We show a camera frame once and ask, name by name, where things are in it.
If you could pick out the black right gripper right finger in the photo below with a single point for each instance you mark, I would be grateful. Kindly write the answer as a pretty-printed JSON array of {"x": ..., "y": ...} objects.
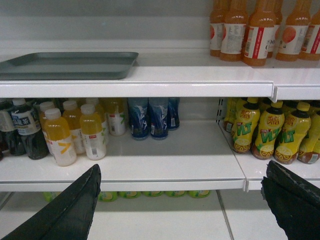
[{"x": 294, "y": 202}]

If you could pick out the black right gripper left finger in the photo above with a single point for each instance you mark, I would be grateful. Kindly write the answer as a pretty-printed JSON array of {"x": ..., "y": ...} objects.
[{"x": 69, "y": 216}]

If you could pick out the grey rectangular serving tray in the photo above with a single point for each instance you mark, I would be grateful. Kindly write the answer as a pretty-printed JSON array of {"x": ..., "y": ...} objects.
[{"x": 68, "y": 66}]

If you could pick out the yellow lemon tea bottle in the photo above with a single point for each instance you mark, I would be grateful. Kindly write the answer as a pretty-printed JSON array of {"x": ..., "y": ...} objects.
[
  {"x": 269, "y": 127},
  {"x": 294, "y": 130},
  {"x": 247, "y": 118}
]

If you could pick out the yellow juice bottle white cap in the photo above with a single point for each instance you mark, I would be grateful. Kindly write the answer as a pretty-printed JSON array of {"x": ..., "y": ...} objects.
[{"x": 60, "y": 138}]

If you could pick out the dark tea bottle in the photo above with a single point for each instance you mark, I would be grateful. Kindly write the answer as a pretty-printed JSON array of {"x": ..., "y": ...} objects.
[{"x": 26, "y": 120}]

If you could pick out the blue water bottle left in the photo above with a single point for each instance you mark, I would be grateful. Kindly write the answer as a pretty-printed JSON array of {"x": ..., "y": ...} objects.
[{"x": 137, "y": 107}]

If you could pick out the blue water bottle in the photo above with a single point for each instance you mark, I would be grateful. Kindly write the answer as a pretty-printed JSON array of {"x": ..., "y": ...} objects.
[
  {"x": 158, "y": 117},
  {"x": 137, "y": 107}
]

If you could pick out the blue water bottle right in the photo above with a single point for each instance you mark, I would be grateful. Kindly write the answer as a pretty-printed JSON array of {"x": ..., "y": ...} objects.
[{"x": 158, "y": 117}]

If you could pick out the orange juice bottle right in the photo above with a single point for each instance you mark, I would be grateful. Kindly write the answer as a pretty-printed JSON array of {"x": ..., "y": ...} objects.
[{"x": 296, "y": 26}]

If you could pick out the white upper shelf board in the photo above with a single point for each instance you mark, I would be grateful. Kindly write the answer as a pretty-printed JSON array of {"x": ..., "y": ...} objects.
[{"x": 185, "y": 73}]

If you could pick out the orange juice bottle white label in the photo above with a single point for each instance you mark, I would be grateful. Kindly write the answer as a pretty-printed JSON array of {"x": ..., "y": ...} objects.
[{"x": 234, "y": 28}]

